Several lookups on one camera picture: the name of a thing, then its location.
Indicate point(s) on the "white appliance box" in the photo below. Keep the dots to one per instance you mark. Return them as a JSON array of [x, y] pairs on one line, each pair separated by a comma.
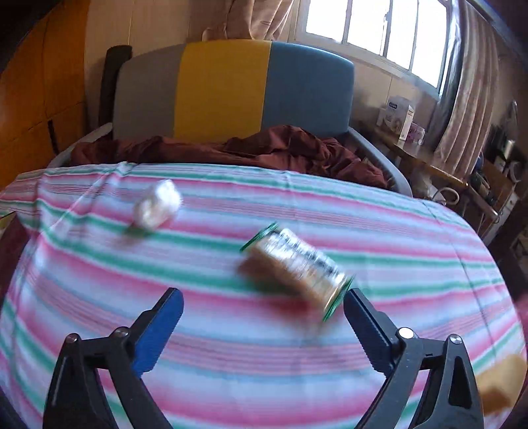
[[394, 117]]

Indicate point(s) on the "beige patterned curtain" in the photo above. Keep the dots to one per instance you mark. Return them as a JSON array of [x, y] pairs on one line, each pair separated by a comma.
[[247, 18], [466, 103]]

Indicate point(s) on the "grey bed side rail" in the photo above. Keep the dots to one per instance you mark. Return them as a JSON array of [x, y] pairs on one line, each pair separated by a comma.
[[379, 161], [78, 144]]

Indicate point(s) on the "grey yellow blue headboard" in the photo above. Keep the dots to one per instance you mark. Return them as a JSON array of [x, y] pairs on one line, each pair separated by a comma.
[[222, 90]]

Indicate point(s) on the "green edged snack packet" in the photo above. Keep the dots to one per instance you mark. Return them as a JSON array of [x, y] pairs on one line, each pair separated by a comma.
[[297, 272]]

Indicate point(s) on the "window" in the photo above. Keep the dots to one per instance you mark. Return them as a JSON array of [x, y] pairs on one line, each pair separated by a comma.
[[371, 29]]

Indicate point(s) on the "small white wrapped item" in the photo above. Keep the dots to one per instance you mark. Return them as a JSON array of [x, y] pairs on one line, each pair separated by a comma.
[[159, 204]]

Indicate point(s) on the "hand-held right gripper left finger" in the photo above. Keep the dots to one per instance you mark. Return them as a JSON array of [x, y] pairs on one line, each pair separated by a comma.
[[159, 334]]

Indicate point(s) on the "cluttered wooden dresser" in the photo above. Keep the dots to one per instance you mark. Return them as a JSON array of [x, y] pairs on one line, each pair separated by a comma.
[[503, 194]]

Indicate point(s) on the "tan sponge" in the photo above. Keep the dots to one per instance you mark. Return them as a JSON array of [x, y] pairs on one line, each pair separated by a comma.
[[501, 383]]

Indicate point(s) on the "maroon blanket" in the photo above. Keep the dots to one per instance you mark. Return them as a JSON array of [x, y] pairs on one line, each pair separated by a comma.
[[268, 150]]

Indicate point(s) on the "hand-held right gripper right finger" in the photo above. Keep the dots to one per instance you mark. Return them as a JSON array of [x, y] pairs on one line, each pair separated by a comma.
[[367, 330]]

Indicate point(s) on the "black rolled mat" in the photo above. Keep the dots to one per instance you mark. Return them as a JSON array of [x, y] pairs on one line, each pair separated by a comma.
[[113, 78]]

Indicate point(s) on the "wooden wardrobe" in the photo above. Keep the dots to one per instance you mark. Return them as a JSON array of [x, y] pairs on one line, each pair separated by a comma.
[[37, 90]]

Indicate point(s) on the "wooden nightstand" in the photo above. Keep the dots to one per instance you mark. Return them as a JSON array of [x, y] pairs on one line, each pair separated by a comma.
[[437, 169]]

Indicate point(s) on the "small pink white box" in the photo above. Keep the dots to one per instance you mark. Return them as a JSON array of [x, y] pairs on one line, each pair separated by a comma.
[[415, 134]]

